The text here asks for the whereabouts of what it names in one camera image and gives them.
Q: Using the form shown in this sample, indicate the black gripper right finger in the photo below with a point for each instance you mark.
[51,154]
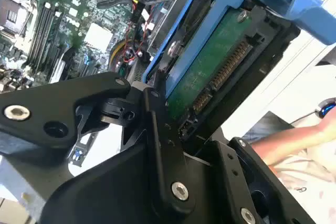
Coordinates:
[252,176]

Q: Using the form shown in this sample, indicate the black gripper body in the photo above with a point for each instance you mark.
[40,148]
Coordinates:
[110,197]

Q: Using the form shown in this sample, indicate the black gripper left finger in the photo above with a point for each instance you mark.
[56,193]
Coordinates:
[39,113]

